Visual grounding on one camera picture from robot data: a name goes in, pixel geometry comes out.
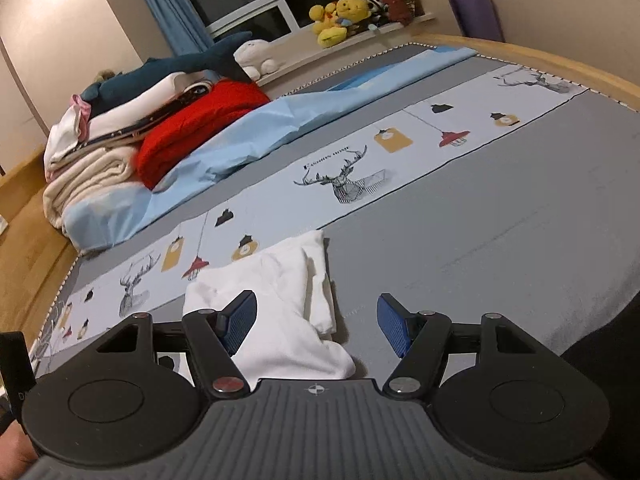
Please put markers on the pink cloth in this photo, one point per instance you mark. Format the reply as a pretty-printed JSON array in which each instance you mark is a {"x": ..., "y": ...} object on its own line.
[{"x": 81, "y": 115}]

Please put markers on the blue curtain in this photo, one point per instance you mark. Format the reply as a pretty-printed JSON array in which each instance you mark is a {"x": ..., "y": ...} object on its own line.
[{"x": 165, "y": 5}]

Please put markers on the dark blue shark plush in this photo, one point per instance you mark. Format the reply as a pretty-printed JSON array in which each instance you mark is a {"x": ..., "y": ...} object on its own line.
[{"x": 165, "y": 67}]

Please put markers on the white window sill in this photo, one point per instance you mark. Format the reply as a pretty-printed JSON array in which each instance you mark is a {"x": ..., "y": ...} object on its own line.
[{"x": 300, "y": 52}]

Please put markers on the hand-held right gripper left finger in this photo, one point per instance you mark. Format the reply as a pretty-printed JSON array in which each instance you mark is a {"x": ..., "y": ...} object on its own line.
[{"x": 240, "y": 322}]

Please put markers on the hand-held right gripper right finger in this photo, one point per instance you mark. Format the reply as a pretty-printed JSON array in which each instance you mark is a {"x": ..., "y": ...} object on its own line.
[{"x": 395, "y": 327}]

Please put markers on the dark patterned cloth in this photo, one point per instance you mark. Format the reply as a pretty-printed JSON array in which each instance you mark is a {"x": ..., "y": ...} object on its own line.
[{"x": 197, "y": 90}]

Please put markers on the light blue sheet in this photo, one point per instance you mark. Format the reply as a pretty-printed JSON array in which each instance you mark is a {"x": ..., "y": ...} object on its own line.
[{"x": 260, "y": 130}]

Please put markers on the yellow plush toy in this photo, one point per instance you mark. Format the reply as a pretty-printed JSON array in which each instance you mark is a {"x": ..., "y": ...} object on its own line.
[
  {"x": 327, "y": 27},
  {"x": 352, "y": 10}
]

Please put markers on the black and white plush toy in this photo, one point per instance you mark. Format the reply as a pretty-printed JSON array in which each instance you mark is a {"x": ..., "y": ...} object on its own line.
[{"x": 375, "y": 7}]

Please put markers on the printed grey bed sheet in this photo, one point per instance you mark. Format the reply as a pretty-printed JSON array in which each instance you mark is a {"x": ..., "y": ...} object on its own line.
[{"x": 450, "y": 210}]

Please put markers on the red blanket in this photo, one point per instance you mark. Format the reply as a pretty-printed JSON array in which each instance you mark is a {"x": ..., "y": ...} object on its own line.
[{"x": 200, "y": 120}]

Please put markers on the cream blanket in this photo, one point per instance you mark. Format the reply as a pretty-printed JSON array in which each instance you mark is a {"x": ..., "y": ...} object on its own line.
[{"x": 85, "y": 180}]

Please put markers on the white garment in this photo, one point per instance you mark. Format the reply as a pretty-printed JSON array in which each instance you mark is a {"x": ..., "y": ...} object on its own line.
[{"x": 280, "y": 280}]

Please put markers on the person's left hand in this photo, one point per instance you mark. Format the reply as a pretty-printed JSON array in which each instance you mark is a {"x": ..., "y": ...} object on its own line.
[{"x": 15, "y": 447}]

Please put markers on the white folded quilt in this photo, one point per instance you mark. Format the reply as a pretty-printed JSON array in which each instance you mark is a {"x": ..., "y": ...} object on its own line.
[{"x": 125, "y": 105}]

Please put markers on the purple rolled mat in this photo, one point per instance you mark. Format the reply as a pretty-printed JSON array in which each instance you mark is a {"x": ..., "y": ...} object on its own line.
[{"x": 475, "y": 15}]

